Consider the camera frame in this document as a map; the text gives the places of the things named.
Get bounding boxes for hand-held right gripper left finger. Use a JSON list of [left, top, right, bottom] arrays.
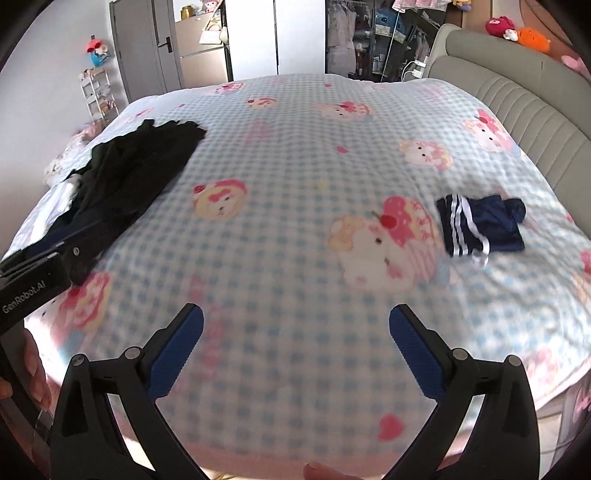
[[48, 302, 206, 480]]

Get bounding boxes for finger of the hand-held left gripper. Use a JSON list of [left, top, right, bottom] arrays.
[[60, 239, 92, 288]]

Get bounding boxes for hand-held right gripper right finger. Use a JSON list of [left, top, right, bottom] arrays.
[[383, 303, 541, 480]]

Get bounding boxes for black clothes pile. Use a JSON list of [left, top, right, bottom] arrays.
[[28, 119, 208, 283]]

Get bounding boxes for navy shorts with white stripes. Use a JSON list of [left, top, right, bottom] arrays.
[[436, 194, 527, 269]]

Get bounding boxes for open closet with clothes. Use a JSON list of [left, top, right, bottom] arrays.
[[325, 0, 445, 82]]

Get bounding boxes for person's left hand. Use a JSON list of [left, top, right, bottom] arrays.
[[22, 329, 52, 411]]

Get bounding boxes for printed checked blanket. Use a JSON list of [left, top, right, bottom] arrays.
[[0, 74, 591, 464]]

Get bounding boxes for grey door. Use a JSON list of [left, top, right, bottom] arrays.
[[109, 0, 183, 104]]

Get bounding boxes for white handbag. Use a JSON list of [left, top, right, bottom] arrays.
[[200, 18, 231, 48]]

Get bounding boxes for beige padded headboard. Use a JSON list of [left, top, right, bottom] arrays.
[[422, 23, 591, 220]]

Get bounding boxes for white wardrobe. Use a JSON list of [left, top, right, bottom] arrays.
[[226, 0, 327, 82]]

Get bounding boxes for orange plush toy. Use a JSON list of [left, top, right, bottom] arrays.
[[515, 27, 553, 57]]

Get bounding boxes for red plush toy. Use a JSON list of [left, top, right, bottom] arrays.
[[485, 16, 519, 42]]

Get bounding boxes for pink white cloth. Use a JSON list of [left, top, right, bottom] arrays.
[[392, 0, 452, 13]]

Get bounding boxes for white wire rack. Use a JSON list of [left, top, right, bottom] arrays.
[[79, 69, 122, 124]]

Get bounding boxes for red blue wall plush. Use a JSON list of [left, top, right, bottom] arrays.
[[85, 38, 115, 68]]

